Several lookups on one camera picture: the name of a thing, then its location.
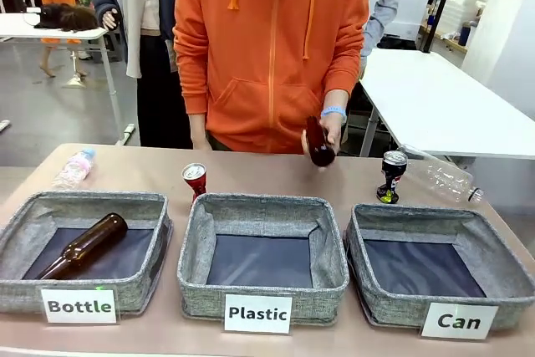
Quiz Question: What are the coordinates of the person right forearm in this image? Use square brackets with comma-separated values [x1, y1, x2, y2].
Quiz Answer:
[188, 113, 208, 133]

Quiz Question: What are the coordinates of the bystander in beige cardigan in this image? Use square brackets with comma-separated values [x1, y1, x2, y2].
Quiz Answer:
[87, 0, 194, 150]

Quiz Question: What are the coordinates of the brown glass bottle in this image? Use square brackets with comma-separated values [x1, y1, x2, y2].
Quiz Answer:
[36, 212, 130, 281]
[301, 115, 338, 168]

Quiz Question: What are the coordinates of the bystander right hand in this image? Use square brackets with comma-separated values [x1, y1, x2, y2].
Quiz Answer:
[102, 7, 123, 33]

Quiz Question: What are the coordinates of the white Plastic label sign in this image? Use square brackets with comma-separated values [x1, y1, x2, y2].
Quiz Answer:
[223, 293, 293, 335]

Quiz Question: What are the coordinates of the white Bottle label sign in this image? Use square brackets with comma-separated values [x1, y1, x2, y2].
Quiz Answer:
[40, 285, 120, 325]

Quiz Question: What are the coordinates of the person right hand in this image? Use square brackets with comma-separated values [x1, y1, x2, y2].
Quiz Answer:
[190, 130, 212, 151]

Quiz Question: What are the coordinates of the small pink-label water bottle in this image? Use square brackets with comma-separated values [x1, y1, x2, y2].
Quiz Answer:
[51, 148, 98, 191]

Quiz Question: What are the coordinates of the white Can label sign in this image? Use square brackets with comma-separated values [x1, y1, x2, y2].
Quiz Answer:
[419, 302, 500, 340]

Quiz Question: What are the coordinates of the white folding table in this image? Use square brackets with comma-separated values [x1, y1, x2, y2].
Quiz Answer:
[0, 13, 140, 145]

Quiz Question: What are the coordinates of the black tripod pole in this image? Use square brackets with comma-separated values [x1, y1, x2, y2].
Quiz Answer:
[419, 0, 466, 54]

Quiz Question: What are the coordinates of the crushed red soda can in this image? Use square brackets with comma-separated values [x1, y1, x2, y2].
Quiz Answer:
[181, 162, 208, 204]

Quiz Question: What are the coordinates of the light blue wristband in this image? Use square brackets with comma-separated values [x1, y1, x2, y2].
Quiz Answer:
[320, 105, 348, 121]

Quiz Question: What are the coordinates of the grey fabric basket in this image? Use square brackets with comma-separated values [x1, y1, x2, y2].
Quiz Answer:
[176, 192, 351, 327]
[0, 191, 174, 317]
[344, 202, 535, 331]

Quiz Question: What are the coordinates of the large clear plastic bottle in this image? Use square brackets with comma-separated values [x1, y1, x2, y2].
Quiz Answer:
[396, 144, 486, 205]

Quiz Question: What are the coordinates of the person left forearm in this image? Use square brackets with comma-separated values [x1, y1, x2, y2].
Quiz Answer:
[324, 89, 350, 112]

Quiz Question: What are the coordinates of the large white table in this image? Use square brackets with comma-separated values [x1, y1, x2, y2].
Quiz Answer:
[358, 47, 535, 161]

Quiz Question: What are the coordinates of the person left hand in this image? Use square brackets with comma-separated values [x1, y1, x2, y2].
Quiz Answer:
[319, 113, 349, 148]

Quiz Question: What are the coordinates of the black furry item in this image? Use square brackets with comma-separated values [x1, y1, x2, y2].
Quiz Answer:
[33, 3, 99, 33]

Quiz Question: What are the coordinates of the white box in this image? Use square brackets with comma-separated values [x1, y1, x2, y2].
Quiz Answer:
[392, 0, 432, 41]

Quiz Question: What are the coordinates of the crushed black soda can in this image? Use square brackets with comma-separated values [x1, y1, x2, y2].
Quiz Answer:
[375, 150, 409, 206]

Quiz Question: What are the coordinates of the person in orange hoodie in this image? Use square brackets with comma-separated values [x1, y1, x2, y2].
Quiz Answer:
[172, 0, 369, 156]

